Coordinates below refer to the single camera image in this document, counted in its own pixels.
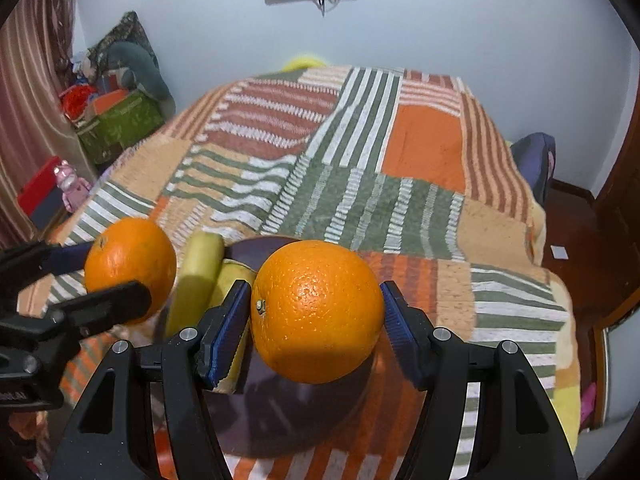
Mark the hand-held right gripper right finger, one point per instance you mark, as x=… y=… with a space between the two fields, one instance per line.
x=400 y=332

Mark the white paper scrap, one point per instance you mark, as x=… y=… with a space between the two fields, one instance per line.
x=560 y=252

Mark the striped patchwork blanket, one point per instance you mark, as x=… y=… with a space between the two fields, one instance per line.
x=360 y=195

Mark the red box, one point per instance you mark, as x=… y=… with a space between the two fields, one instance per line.
x=40 y=192

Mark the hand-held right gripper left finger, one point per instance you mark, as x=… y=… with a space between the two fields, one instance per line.
x=229 y=332

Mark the yellow pillow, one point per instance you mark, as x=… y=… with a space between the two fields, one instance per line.
x=302 y=62

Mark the green cardboard box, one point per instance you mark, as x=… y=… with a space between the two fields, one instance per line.
x=122 y=125

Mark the green-yellow banana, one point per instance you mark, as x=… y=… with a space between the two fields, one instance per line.
x=233 y=272
x=197 y=270

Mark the pink slipper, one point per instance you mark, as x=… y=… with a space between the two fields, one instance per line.
x=589 y=405

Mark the camouflage cushion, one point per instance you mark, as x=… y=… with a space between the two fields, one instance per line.
x=127 y=30

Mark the dark purple plate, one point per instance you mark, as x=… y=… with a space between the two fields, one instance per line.
x=285 y=412

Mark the pink toy figure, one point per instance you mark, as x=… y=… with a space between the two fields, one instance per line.
x=71 y=185

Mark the wooden door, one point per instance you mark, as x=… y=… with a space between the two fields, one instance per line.
x=620 y=200

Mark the orange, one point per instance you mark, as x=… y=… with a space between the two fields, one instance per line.
x=320 y=310
x=131 y=255

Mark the grey plush toy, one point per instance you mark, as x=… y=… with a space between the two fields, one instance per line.
x=142 y=67

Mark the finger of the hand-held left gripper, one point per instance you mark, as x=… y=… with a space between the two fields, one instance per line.
x=65 y=259
x=107 y=302

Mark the red-orange toy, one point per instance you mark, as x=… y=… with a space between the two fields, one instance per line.
x=76 y=100

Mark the striped brown curtain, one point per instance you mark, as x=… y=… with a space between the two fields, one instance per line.
x=30 y=110

